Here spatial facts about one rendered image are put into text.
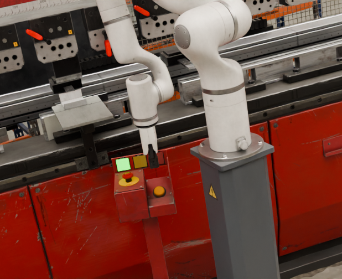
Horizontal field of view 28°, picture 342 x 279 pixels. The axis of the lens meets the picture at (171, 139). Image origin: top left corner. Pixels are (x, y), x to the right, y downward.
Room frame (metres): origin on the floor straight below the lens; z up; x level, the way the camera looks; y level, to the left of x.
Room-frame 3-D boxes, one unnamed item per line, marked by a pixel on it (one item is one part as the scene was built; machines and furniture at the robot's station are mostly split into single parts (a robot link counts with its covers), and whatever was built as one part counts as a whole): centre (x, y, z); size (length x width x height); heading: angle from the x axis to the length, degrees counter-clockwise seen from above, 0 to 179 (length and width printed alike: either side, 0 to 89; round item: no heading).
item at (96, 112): (2.39, 0.30, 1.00); 0.26 x 0.18 x 0.01; 14
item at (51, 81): (2.69, 0.37, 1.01); 0.26 x 0.12 x 0.05; 14
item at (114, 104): (2.55, 0.29, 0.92); 0.39 x 0.06 x 0.10; 104
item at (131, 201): (2.21, 0.12, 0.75); 0.20 x 0.16 x 0.18; 90
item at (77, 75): (2.53, 0.34, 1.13); 0.10 x 0.02 x 0.10; 104
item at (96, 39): (2.57, 0.17, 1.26); 0.15 x 0.09 x 0.17; 104
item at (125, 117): (2.49, 0.29, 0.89); 0.30 x 0.05 x 0.03; 104
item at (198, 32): (1.82, -0.14, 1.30); 0.19 x 0.12 x 0.24; 127
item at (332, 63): (2.72, -0.65, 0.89); 0.30 x 0.05 x 0.03; 104
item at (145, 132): (2.17, 0.07, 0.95); 0.10 x 0.07 x 0.11; 0
